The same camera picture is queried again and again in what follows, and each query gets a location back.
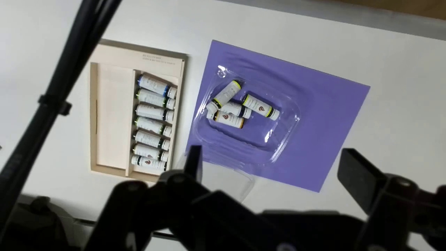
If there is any clear plastic container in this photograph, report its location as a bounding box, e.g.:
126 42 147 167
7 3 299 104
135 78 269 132
193 62 302 202

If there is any white bottle with yellow band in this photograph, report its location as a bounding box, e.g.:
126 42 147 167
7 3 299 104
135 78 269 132
216 102 252 120
210 78 243 109
241 93 281 122
206 110 246 129

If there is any wooden segment tray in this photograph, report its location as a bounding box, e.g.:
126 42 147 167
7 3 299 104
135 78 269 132
87 37 189 184

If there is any purple mat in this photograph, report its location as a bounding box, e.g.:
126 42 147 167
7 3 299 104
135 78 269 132
184 39 372 194

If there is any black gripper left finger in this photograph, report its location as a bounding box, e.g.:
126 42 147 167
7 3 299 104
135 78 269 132
158 143 210 206

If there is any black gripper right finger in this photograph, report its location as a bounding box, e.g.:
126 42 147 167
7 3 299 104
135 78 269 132
337 148 422 234

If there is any white bottle with dark band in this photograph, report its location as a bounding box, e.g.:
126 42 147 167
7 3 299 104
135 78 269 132
131 142 171 163
129 155 168 175
133 102 175 125
133 115 174 138
132 128 172 152
136 72 178 100
135 88 177 111

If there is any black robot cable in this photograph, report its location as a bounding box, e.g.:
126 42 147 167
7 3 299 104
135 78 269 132
0 0 122 228

